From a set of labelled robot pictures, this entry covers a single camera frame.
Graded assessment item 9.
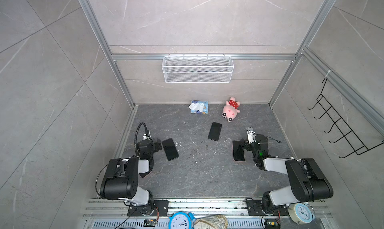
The black phone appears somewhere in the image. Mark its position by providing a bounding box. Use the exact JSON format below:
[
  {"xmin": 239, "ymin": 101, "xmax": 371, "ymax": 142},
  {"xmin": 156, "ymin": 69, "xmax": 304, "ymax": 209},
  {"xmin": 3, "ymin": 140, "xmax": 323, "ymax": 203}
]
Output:
[
  {"xmin": 162, "ymin": 139, "xmax": 179, "ymax": 161},
  {"xmin": 208, "ymin": 122, "xmax": 222, "ymax": 141}
]

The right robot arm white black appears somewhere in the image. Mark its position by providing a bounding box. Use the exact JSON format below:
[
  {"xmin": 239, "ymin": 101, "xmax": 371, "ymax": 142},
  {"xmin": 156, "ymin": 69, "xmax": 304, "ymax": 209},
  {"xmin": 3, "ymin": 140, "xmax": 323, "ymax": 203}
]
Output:
[{"xmin": 233, "ymin": 133, "xmax": 334, "ymax": 214}]

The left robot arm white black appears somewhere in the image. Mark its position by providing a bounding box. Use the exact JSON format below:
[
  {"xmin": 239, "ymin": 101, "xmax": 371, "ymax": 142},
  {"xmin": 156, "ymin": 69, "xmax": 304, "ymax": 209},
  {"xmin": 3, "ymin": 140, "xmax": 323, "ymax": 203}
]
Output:
[{"xmin": 95, "ymin": 139, "xmax": 162, "ymax": 216}]

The blue tissue packet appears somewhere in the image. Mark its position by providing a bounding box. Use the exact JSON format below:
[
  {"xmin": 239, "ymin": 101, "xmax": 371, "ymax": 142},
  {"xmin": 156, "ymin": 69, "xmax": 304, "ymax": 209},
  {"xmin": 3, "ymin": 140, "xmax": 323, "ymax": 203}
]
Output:
[{"xmin": 189, "ymin": 101, "xmax": 209, "ymax": 114}]

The pink pig plush toy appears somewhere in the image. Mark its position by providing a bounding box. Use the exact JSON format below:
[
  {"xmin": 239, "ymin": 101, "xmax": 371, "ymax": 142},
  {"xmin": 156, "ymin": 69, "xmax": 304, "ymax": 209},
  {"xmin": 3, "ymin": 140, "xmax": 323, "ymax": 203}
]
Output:
[{"xmin": 222, "ymin": 97, "xmax": 241, "ymax": 122}]

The blue alarm clock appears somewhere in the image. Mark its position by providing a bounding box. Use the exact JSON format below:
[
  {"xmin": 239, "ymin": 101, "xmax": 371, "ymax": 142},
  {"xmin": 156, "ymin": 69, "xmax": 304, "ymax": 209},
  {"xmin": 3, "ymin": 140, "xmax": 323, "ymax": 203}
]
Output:
[{"xmin": 168, "ymin": 211, "xmax": 196, "ymax": 229}]

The woven basket object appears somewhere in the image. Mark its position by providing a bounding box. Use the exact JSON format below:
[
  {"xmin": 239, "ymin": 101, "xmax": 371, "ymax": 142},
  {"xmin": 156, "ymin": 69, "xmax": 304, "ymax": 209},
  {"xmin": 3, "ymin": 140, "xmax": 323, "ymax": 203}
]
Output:
[{"xmin": 194, "ymin": 215, "xmax": 229, "ymax": 229}]

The white alarm clock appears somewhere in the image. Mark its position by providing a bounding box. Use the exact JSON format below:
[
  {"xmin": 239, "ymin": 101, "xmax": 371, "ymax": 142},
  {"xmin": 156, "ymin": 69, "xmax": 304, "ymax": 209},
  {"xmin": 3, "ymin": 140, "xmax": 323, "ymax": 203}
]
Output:
[{"xmin": 288, "ymin": 203, "xmax": 315, "ymax": 225}]

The white wire wall basket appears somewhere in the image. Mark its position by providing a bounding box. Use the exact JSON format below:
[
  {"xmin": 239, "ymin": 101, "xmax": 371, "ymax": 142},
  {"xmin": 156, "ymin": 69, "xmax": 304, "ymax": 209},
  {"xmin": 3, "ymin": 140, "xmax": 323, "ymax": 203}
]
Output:
[{"xmin": 162, "ymin": 56, "xmax": 235, "ymax": 84}]

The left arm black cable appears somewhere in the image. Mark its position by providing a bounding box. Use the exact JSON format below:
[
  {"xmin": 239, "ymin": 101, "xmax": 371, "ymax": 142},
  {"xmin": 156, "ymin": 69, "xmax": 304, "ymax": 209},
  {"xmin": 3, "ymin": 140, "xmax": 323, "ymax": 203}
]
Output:
[{"xmin": 134, "ymin": 122, "xmax": 150, "ymax": 157}]

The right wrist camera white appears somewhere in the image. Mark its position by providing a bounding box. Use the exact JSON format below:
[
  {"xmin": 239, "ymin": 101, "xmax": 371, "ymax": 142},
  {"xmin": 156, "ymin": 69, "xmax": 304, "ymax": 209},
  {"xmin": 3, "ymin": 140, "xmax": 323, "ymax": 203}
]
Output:
[{"xmin": 246, "ymin": 127, "xmax": 255, "ymax": 144}]

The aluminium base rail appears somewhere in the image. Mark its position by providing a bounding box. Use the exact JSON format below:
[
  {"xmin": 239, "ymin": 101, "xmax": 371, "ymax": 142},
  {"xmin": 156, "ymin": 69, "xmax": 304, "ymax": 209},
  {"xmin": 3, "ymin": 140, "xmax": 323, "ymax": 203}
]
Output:
[{"xmin": 81, "ymin": 198, "xmax": 338, "ymax": 229}]

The black wire hook rack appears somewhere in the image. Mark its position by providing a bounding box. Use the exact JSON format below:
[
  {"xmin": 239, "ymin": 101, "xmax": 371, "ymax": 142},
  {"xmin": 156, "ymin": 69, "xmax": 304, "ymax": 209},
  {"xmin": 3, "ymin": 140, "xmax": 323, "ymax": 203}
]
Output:
[{"xmin": 307, "ymin": 78, "xmax": 384, "ymax": 159}]

